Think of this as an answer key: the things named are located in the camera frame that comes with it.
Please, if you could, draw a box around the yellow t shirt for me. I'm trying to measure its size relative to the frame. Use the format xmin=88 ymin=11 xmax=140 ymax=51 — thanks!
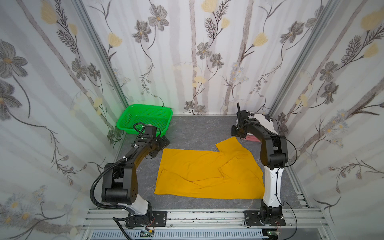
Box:
xmin=155 ymin=137 xmax=265 ymax=200

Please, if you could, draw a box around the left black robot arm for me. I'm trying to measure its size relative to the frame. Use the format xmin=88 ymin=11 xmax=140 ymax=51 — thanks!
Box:
xmin=101 ymin=123 xmax=170 ymax=225

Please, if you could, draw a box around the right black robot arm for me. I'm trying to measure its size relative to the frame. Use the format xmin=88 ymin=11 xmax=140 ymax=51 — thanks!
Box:
xmin=231 ymin=104 xmax=289 ymax=226

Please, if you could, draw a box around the pink folded t shirt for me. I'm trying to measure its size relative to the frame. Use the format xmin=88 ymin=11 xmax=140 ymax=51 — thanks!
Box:
xmin=245 ymin=135 xmax=261 ymax=143

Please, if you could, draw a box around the green plastic basket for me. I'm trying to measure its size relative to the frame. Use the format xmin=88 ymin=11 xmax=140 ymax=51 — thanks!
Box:
xmin=117 ymin=104 xmax=173 ymax=136

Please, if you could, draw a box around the white black folded t shirt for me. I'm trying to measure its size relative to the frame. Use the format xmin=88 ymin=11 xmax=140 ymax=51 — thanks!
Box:
xmin=254 ymin=114 xmax=278 ymax=134

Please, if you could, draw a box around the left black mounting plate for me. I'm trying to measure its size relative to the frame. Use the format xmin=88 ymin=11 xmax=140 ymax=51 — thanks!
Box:
xmin=125 ymin=211 xmax=167 ymax=229

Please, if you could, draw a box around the black mounting plate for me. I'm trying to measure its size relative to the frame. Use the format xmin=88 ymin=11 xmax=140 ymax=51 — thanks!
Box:
xmin=125 ymin=211 xmax=167 ymax=229
xmin=244 ymin=211 xmax=286 ymax=227

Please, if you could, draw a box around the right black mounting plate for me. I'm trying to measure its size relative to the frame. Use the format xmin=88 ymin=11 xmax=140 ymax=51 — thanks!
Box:
xmin=244 ymin=211 xmax=286 ymax=227

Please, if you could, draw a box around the left black corrugated cable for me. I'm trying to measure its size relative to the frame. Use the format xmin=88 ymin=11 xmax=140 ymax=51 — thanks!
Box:
xmin=89 ymin=155 xmax=133 ymax=240

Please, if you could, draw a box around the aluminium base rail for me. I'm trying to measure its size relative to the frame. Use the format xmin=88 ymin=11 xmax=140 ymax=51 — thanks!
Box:
xmin=80 ymin=208 xmax=331 ymax=240

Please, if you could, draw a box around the white slotted cable duct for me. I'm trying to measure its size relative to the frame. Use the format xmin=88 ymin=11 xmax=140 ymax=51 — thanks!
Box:
xmin=89 ymin=229 xmax=269 ymax=240

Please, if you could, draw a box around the right corner aluminium post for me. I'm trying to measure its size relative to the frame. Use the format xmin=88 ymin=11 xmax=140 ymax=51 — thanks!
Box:
xmin=268 ymin=0 xmax=341 ymax=116

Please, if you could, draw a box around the corner aluminium post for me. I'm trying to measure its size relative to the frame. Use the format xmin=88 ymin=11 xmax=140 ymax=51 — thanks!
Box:
xmin=72 ymin=0 xmax=129 ymax=109
xmin=268 ymin=0 xmax=341 ymax=116

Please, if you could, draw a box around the left corner aluminium post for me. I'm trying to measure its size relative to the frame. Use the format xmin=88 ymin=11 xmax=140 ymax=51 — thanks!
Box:
xmin=72 ymin=0 xmax=129 ymax=109

